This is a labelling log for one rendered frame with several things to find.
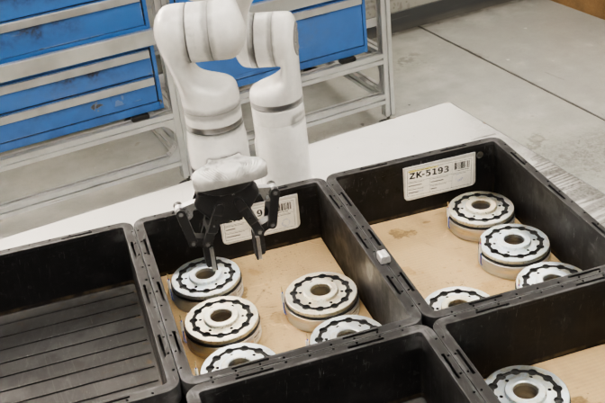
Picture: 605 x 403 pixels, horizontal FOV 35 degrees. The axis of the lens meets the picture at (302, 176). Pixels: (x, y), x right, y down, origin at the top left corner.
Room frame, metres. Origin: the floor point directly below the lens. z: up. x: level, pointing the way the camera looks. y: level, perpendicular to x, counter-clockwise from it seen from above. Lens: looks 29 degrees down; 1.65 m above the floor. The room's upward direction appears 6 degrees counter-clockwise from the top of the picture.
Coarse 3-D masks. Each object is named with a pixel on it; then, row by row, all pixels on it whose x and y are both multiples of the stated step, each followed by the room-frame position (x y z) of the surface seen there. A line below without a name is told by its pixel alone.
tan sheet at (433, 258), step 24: (408, 216) 1.32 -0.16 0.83; (432, 216) 1.31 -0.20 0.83; (384, 240) 1.26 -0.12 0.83; (408, 240) 1.25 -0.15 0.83; (432, 240) 1.24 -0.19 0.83; (456, 240) 1.24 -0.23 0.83; (408, 264) 1.19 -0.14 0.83; (432, 264) 1.18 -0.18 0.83; (456, 264) 1.17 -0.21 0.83; (432, 288) 1.12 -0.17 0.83; (480, 288) 1.11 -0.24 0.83; (504, 288) 1.10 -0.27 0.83
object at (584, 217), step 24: (480, 144) 1.36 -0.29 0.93; (504, 144) 1.35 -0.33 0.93; (360, 168) 1.32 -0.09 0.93; (384, 168) 1.32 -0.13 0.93; (528, 168) 1.26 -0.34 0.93; (336, 192) 1.25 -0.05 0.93; (552, 192) 1.19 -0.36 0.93; (360, 216) 1.17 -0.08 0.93; (576, 216) 1.12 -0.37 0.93; (408, 288) 0.99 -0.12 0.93; (528, 288) 0.96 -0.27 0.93; (432, 312) 0.93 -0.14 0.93; (456, 312) 0.93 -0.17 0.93
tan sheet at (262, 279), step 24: (312, 240) 1.28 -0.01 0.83; (240, 264) 1.23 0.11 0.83; (264, 264) 1.23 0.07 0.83; (288, 264) 1.22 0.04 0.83; (312, 264) 1.21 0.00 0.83; (336, 264) 1.20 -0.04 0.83; (264, 288) 1.16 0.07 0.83; (264, 312) 1.10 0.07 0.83; (360, 312) 1.08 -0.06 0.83; (264, 336) 1.05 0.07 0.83; (288, 336) 1.04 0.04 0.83; (192, 360) 1.02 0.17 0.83
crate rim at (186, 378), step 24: (168, 216) 1.23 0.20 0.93; (144, 240) 1.17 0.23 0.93; (360, 240) 1.11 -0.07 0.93; (384, 264) 1.05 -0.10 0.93; (168, 312) 0.99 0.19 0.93; (408, 312) 0.94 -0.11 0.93; (168, 336) 0.94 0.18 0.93; (360, 336) 0.90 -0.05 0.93; (264, 360) 0.88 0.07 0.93; (192, 384) 0.85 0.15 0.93
